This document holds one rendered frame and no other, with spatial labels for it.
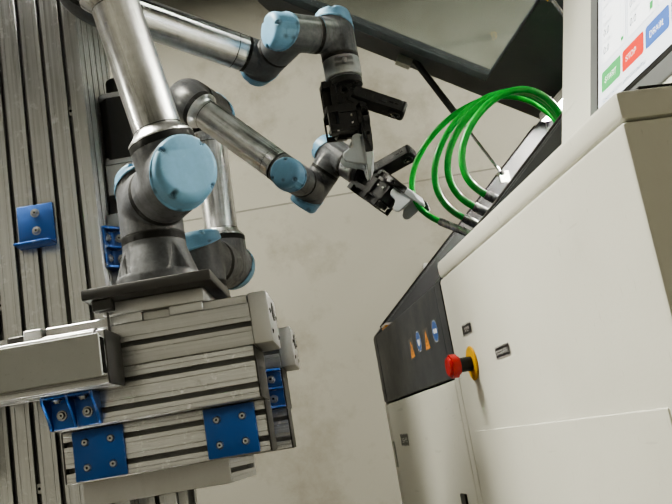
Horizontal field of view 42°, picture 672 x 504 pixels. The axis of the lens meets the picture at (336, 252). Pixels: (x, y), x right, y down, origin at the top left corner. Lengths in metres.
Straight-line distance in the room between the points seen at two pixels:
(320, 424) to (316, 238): 0.76
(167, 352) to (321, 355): 2.07
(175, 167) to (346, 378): 2.20
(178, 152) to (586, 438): 0.82
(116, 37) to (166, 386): 0.60
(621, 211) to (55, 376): 0.94
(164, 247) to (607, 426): 0.90
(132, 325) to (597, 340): 0.88
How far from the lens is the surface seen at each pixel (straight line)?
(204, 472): 1.64
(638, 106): 0.83
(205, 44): 1.80
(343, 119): 1.72
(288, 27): 1.73
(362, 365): 3.55
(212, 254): 2.08
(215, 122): 2.14
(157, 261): 1.55
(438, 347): 1.52
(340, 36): 1.79
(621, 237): 0.84
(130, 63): 1.55
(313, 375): 3.55
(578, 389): 0.99
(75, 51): 1.94
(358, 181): 2.08
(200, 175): 1.48
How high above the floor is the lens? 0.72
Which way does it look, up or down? 12 degrees up
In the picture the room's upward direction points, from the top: 10 degrees counter-clockwise
